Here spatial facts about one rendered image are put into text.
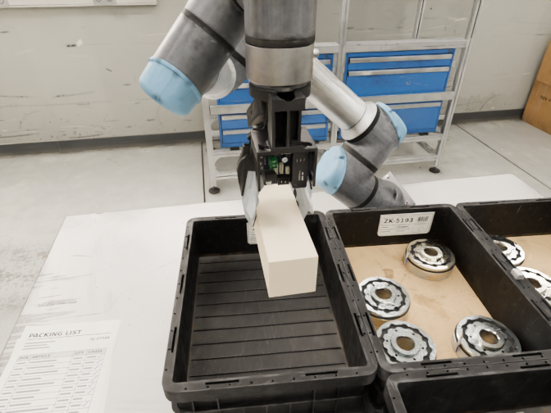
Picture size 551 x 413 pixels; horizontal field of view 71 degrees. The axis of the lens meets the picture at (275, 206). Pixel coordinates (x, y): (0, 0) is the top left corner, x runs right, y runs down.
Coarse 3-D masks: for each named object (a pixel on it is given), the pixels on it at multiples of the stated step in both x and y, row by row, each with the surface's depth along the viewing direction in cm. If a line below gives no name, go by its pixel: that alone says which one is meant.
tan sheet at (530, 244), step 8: (512, 240) 93; (520, 240) 93; (528, 240) 93; (536, 240) 93; (544, 240) 93; (528, 248) 90; (536, 248) 90; (544, 248) 90; (528, 256) 88; (536, 256) 88; (544, 256) 88; (528, 264) 86; (536, 264) 86; (544, 264) 86; (544, 272) 84
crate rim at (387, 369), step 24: (456, 216) 85; (336, 240) 77; (480, 240) 77; (504, 264) 71; (360, 312) 62; (384, 360) 55; (432, 360) 55; (456, 360) 55; (480, 360) 55; (504, 360) 55; (528, 360) 55
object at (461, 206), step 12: (468, 204) 88; (480, 204) 88; (492, 204) 88; (504, 204) 88; (516, 204) 89; (468, 216) 84; (480, 228) 80; (492, 240) 77; (528, 288) 66; (540, 300) 64
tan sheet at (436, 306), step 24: (360, 264) 86; (384, 264) 86; (408, 288) 80; (432, 288) 80; (456, 288) 80; (408, 312) 75; (432, 312) 75; (456, 312) 75; (480, 312) 75; (432, 336) 70
